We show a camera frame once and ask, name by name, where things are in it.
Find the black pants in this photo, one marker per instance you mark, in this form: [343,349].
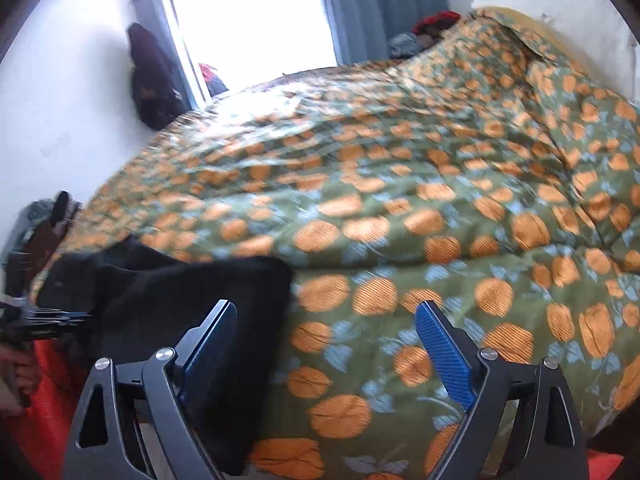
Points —
[175,285]

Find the person's left hand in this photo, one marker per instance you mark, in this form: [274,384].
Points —
[20,377]

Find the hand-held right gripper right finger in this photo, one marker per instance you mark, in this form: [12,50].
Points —
[445,350]

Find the red hat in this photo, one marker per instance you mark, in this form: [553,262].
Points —
[437,21]

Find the green orange floral blanket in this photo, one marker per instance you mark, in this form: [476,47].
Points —
[400,160]

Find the pile of clothes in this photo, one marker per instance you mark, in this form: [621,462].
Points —
[407,44]

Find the black bag hanging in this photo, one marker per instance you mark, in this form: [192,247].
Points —
[155,80]

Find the white pillow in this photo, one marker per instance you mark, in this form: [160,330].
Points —
[575,20]

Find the grey cloth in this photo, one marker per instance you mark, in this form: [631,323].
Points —
[30,215]

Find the red cloth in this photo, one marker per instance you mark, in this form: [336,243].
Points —
[50,435]

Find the glass window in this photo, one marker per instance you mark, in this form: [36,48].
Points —
[250,25]

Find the blue-grey curtain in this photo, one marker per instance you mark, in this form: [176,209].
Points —
[385,5]

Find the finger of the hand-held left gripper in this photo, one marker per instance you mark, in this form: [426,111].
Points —
[62,314]
[50,324]

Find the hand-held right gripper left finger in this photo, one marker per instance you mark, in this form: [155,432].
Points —
[210,347]

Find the red and blue bag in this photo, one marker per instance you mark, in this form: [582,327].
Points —
[212,80]

